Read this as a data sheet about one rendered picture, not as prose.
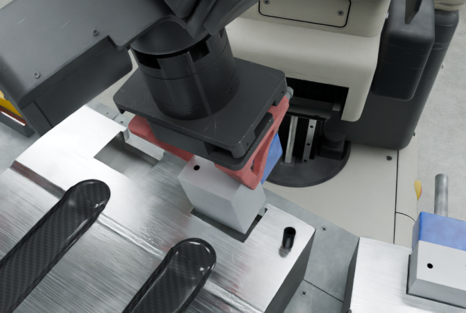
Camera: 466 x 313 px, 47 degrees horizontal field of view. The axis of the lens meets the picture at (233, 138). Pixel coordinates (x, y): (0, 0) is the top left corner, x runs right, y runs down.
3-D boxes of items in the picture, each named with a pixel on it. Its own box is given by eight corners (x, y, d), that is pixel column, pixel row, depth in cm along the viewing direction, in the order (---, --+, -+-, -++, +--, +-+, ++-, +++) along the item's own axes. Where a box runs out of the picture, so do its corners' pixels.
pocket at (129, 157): (130, 150, 54) (125, 125, 51) (172, 173, 52) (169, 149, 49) (99, 181, 51) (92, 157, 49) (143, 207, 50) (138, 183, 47)
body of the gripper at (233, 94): (242, 166, 33) (214, 82, 27) (118, 117, 38) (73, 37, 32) (292, 91, 36) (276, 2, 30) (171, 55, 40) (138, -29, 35)
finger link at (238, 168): (259, 230, 39) (233, 154, 32) (182, 194, 42) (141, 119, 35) (302, 159, 42) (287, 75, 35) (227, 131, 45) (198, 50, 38)
